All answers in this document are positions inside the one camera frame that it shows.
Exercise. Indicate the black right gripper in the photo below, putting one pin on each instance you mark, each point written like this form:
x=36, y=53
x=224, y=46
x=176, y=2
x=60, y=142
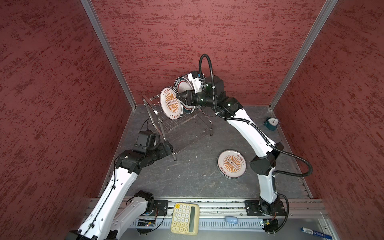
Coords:
x=190, y=98

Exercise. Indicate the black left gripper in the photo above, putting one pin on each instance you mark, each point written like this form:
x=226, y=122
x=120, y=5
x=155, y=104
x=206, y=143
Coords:
x=162, y=152

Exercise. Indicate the stainless steel dish rack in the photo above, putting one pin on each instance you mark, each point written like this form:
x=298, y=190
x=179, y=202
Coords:
x=181, y=133

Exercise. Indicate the orange patterned plate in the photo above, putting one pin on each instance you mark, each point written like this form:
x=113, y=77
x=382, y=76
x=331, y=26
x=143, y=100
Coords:
x=231, y=164
x=171, y=106

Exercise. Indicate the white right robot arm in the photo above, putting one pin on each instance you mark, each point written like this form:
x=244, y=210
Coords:
x=209, y=92

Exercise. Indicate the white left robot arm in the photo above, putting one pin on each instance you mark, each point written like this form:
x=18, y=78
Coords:
x=105, y=222

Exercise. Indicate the red green rimmed plate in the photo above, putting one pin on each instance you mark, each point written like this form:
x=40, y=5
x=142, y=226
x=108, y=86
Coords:
x=183, y=84

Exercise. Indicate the yellow calculator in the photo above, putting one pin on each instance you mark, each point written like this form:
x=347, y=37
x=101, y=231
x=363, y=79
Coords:
x=185, y=219

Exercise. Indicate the left circuit board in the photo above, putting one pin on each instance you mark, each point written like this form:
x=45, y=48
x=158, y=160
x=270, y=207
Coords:
x=146, y=223

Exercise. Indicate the circuit board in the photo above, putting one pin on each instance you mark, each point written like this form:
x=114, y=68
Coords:
x=266, y=223
x=146, y=223

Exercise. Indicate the green white alarm clock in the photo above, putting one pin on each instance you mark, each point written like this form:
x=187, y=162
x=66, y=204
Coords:
x=271, y=123

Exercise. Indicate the right circuit board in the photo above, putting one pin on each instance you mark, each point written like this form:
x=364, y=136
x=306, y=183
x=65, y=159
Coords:
x=266, y=223

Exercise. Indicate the blue white marker pen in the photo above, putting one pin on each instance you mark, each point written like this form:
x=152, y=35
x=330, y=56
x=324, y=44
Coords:
x=316, y=233

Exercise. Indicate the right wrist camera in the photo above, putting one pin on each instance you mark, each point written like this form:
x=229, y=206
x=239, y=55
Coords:
x=196, y=81

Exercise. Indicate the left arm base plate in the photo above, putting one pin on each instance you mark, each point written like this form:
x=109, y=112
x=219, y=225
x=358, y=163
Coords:
x=160, y=207

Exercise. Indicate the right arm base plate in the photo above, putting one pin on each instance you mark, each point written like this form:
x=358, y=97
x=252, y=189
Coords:
x=255, y=208

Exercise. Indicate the aluminium corner post left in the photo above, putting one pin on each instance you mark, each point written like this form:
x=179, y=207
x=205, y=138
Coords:
x=94, y=19

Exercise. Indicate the aluminium corner post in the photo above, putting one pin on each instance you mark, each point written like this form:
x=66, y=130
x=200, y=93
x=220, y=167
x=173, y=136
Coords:
x=94, y=19
x=317, y=26

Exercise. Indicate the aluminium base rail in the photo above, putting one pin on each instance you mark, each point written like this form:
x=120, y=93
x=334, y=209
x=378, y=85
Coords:
x=227, y=214

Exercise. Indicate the aluminium corner post right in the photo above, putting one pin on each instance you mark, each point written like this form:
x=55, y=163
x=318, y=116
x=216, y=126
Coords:
x=317, y=26

